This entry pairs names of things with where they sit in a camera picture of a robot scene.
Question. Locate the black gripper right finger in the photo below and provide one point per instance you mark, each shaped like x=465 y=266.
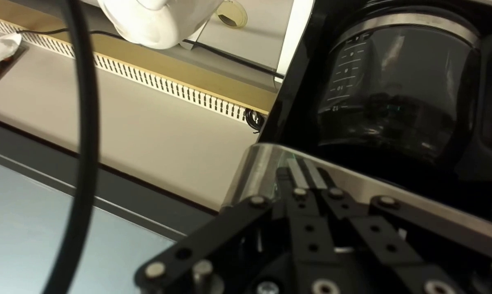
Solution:
x=376 y=239

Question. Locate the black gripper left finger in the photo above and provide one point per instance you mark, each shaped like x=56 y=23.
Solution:
x=303 y=229

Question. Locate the black steel coffee maker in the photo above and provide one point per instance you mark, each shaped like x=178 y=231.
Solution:
x=262 y=168

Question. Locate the glass coffee carafe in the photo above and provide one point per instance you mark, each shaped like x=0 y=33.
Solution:
x=397 y=92

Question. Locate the beige perforated vent cover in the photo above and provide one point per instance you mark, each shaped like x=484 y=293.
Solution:
x=147 y=136

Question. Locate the white plastic jug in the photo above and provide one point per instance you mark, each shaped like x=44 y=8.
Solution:
x=157 y=21

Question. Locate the dark framed window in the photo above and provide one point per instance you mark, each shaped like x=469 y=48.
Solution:
x=26 y=229

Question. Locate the white crumpled tissue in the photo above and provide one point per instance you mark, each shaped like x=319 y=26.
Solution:
x=2 y=46

